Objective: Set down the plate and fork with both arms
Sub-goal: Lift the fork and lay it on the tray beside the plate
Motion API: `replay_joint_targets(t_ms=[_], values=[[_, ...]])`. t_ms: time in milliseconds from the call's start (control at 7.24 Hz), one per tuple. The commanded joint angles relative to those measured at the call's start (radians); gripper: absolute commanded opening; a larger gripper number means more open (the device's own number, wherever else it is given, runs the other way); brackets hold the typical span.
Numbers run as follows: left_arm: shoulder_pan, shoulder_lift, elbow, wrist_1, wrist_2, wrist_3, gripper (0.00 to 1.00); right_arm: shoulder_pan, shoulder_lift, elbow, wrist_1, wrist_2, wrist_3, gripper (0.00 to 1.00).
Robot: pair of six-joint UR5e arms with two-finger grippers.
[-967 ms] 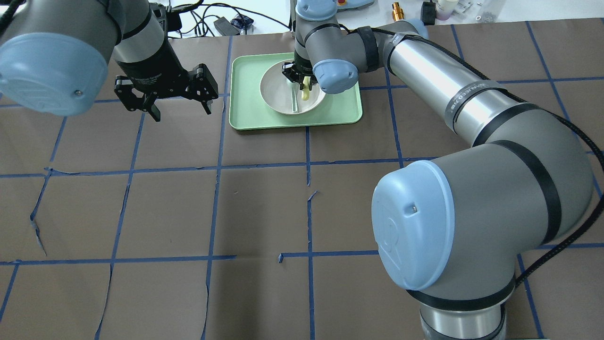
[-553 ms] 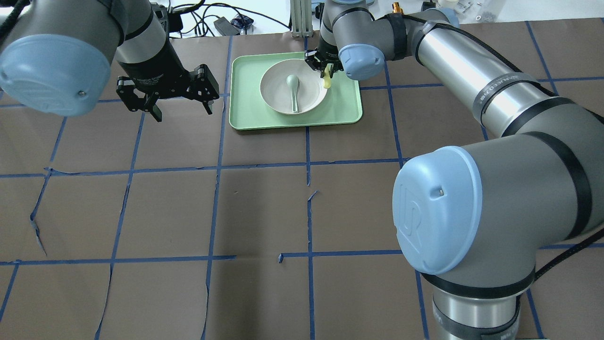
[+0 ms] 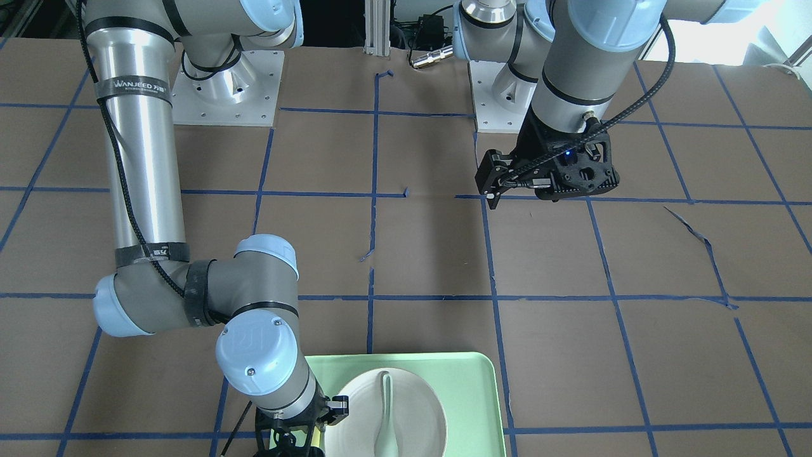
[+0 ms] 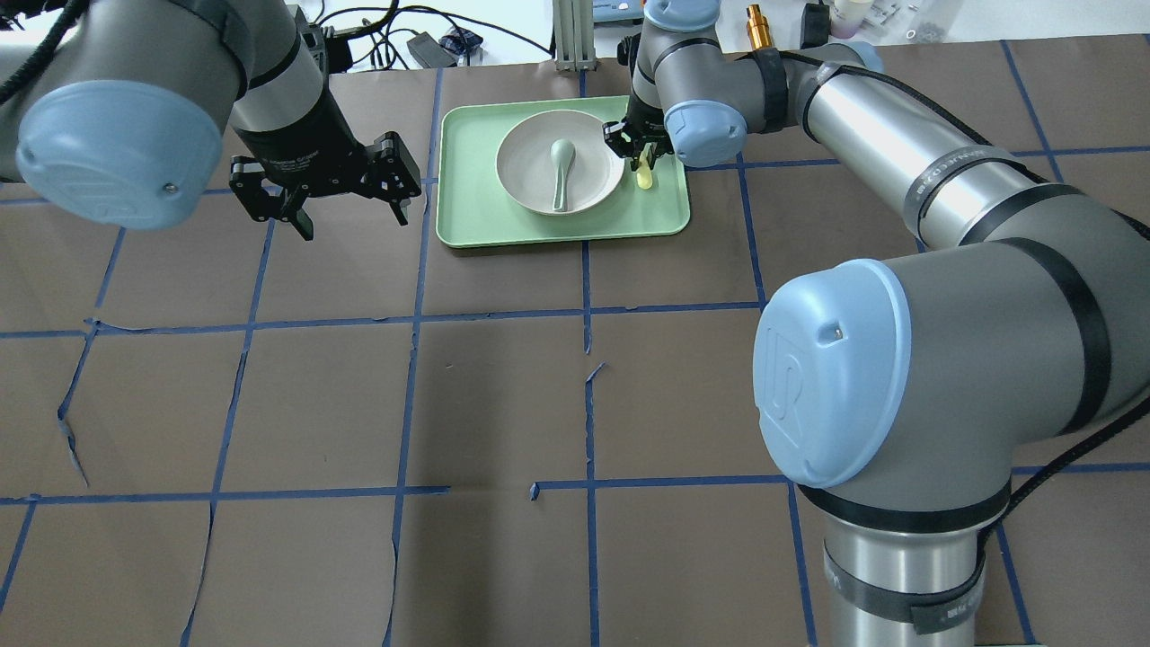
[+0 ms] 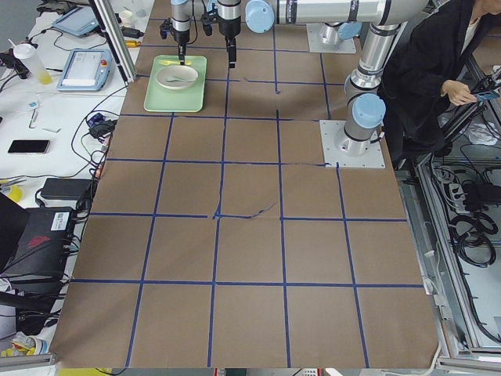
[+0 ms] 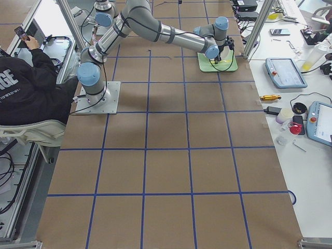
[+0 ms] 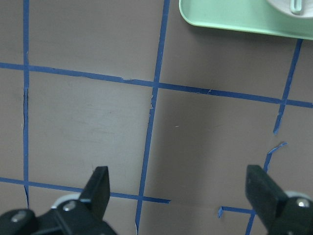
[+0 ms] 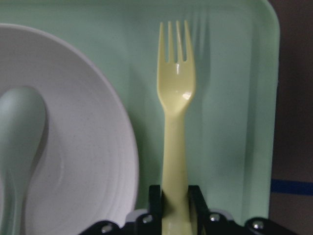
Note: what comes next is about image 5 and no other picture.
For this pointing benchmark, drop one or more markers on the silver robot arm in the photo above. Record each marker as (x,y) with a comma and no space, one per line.
(259,16)
(285,82)

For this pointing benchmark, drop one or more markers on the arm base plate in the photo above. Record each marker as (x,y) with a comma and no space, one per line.
(325,39)
(340,151)

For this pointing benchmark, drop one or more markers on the black power adapter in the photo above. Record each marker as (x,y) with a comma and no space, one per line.
(64,189)

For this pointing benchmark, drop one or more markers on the black smartphone on table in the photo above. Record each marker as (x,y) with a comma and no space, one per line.
(28,146)

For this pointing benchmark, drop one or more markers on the blue teach pendant far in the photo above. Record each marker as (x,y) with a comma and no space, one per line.
(78,22)

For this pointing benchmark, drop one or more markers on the light green plastic spoon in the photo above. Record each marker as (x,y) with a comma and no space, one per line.
(178,79)

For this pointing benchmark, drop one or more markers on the aluminium frame post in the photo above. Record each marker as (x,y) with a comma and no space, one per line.
(108,23)

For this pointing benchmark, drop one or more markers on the white paper cup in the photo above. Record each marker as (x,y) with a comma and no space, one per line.
(127,18)

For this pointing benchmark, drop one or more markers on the blue teach pendant near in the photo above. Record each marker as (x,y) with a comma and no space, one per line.
(85,70)

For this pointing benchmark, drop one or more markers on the blue teach pendant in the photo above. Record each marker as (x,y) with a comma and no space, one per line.
(85,70)
(78,22)

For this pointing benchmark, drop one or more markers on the yellow plastic fork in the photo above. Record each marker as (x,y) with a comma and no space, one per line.
(172,62)

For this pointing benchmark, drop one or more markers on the person in black jacket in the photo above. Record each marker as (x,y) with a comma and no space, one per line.
(420,80)

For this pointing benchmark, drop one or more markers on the plastic bottle yellow liquid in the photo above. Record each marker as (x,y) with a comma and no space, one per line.
(29,57)

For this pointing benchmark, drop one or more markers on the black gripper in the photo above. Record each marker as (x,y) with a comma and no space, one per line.
(227,25)
(180,36)

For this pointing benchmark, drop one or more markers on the black computer case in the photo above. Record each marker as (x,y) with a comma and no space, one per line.
(33,254)

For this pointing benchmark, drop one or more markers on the light green plastic tray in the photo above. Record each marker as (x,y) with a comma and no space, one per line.
(160,99)

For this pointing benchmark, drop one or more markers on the white round plate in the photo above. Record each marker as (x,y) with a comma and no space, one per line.
(178,71)

